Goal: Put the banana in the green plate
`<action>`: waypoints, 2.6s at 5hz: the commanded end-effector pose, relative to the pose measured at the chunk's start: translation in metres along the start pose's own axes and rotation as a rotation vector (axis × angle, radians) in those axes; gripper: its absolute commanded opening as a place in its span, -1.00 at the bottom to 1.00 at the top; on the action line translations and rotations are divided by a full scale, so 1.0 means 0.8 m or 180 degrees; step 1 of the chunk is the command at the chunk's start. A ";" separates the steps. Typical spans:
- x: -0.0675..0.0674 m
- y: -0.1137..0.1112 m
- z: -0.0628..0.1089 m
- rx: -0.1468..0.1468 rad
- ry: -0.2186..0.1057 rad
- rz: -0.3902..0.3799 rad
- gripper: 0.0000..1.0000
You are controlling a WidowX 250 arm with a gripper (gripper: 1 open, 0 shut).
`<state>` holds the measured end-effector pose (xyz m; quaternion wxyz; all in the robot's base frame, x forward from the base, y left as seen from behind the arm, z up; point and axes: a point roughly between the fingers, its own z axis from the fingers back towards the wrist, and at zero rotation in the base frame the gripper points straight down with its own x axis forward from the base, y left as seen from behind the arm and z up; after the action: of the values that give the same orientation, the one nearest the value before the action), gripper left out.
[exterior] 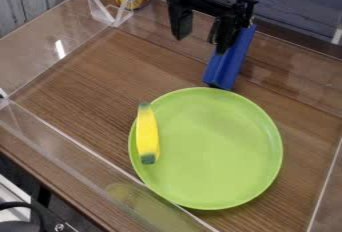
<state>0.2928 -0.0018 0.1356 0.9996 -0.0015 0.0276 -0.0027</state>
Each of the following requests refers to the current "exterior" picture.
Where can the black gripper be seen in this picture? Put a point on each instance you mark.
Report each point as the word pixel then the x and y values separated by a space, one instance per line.
pixel 230 13

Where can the yellow toy banana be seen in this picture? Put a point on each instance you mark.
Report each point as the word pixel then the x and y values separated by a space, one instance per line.
pixel 148 134

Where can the green round plate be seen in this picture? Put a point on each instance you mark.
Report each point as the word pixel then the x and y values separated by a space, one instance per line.
pixel 221 149

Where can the blue plastic block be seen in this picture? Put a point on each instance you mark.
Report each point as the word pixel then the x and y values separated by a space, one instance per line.
pixel 224 67

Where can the black device under table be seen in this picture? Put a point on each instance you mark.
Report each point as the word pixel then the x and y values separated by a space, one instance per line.
pixel 41 213

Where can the clear acrylic enclosure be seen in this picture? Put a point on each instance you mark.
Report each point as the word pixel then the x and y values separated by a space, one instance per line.
pixel 81 66

